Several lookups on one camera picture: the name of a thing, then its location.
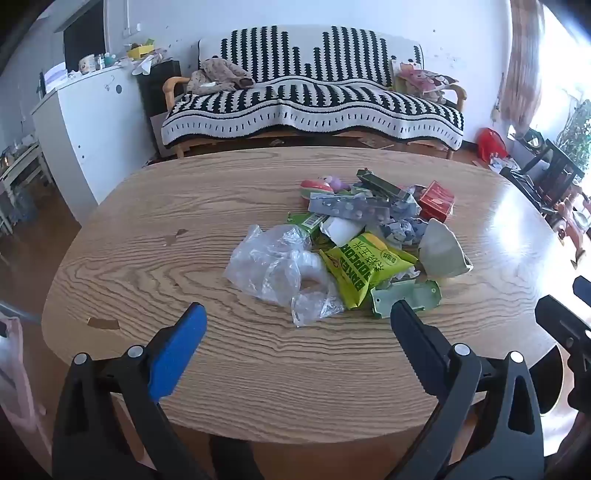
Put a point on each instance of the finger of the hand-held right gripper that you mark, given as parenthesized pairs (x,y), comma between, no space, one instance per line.
(584,290)
(563,323)

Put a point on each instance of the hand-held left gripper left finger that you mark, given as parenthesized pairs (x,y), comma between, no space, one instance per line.
(178,355)

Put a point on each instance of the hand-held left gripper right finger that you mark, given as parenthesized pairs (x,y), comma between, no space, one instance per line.
(415,344)

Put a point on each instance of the green carton piece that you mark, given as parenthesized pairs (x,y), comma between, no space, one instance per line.
(406,295)

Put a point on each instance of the yellow-green snack packet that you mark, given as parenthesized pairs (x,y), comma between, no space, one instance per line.
(364,267)

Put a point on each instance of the grey paper pulp piece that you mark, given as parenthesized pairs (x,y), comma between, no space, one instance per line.
(443,251)

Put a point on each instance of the clear plastic bag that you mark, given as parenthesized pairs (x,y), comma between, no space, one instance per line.
(268,267)

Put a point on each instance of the red cardboard box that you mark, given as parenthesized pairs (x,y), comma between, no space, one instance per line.
(436,201)

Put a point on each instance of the silver blister pack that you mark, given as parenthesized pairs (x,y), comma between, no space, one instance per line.
(351,210)

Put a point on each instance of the pink plastic bag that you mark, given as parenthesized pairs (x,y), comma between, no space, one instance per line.
(18,378)

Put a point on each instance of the green wrapper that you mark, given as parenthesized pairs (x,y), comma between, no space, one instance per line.
(307,221)

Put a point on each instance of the pink and purple squishy toy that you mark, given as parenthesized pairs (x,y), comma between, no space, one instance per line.
(316,187)

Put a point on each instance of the pink toy tricycle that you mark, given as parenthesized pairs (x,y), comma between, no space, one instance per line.
(572,226)

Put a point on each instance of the brown tape piece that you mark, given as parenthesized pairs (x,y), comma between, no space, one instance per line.
(104,323)

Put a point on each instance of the crumpled purple-grey paper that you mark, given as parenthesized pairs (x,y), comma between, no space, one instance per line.
(401,228)

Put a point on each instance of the black wooden chair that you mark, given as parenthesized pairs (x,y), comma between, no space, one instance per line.
(554,170)

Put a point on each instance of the scattered floor papers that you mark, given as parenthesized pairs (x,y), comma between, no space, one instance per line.
(503,164)

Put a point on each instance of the green houseplant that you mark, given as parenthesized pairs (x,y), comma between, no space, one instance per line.
(577,131)

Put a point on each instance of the long green cardboard box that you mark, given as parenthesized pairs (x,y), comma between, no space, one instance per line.
(383,184)

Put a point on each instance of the red plastic bag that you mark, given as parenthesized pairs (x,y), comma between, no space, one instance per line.
(491,145)

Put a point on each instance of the patterned curtain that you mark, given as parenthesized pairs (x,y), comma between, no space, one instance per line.
(524,64)

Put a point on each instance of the white cabinet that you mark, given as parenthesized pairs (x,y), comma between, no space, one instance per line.
(87,134)

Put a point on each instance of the white side table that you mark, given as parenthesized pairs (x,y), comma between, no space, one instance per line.
(23,170)

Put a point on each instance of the black cabinet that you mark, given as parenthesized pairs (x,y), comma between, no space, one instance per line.
(154,101)

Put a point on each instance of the black white striped sofa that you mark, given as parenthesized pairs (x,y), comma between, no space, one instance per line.
(314,101)

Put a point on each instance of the pink printed cushions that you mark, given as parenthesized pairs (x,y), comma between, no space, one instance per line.
(425,81)

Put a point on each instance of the beige clothing pile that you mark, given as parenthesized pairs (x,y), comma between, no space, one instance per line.
(221,74)

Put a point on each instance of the white paper sheets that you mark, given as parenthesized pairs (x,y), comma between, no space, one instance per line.
(145,65)

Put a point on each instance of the white mug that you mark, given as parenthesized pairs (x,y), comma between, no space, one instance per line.
(87,63)

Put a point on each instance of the yellow-green box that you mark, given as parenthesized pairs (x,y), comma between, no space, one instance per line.
(138,50)

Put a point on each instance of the black television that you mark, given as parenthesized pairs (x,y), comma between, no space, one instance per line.
(85,37)

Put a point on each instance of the wooden sofa frame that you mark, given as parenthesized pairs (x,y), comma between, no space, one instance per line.
(173,85)

